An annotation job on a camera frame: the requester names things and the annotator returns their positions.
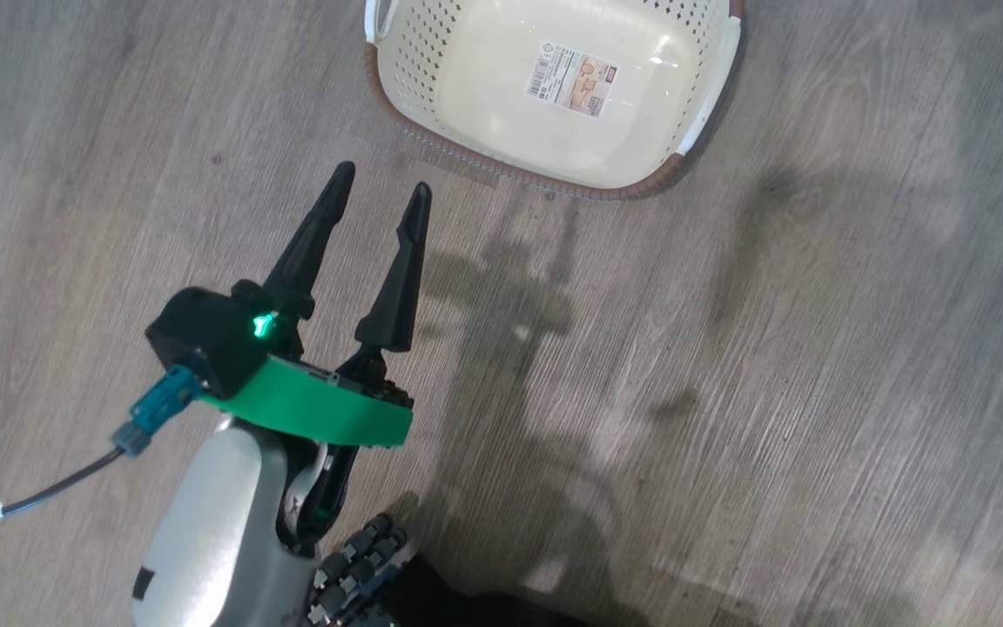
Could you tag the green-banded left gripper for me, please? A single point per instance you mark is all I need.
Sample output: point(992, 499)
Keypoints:
point(319, 409)

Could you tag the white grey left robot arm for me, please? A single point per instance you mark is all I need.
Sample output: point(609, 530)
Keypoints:
point(205, 522)

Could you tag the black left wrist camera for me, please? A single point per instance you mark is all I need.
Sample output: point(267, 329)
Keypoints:
point(205, 335)

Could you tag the black roller omni wheel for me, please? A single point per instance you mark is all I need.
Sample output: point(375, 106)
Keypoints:
point(353, 557)

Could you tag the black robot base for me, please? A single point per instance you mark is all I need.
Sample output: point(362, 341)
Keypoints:
point(432, 601)

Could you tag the basket product label sticker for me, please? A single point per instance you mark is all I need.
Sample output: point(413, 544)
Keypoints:
point(573, 78)

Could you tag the white perforated laundry basket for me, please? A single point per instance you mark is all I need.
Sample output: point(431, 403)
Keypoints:
point(484, 104)

